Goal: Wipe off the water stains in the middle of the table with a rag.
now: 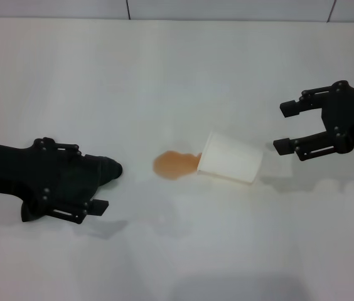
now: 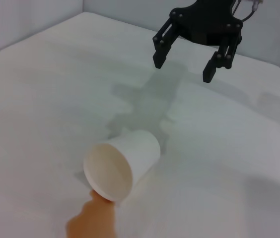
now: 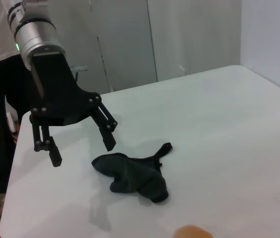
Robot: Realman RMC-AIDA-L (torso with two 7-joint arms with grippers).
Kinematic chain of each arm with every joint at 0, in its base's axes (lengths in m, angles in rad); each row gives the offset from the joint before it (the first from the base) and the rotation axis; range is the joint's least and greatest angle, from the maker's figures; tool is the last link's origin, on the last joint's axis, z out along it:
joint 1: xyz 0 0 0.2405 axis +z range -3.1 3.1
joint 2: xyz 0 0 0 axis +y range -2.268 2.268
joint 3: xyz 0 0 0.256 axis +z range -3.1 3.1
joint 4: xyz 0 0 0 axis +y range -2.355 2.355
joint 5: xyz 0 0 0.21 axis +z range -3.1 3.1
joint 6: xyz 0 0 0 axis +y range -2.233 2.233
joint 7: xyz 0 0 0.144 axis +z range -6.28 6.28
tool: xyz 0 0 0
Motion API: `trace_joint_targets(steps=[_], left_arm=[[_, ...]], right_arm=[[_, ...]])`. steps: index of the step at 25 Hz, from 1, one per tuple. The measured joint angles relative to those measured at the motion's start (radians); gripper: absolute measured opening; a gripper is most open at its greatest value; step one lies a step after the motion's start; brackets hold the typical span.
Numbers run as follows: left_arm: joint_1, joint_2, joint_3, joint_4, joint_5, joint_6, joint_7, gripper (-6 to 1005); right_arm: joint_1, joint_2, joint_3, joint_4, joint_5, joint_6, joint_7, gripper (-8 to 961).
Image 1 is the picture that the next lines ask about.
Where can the orange liquid stain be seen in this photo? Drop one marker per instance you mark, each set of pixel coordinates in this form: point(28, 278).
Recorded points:
point(174, 164)

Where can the dark rag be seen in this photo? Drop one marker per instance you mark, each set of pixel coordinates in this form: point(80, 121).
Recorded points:
point(111, 171)

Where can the white paper cup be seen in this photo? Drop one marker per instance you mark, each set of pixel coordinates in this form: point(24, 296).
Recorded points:
point(230, 156)

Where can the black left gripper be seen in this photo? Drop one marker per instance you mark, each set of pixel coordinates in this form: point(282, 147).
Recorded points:
point(7, 169)

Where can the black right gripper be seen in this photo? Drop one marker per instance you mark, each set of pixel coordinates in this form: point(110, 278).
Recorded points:
point(349, 109)

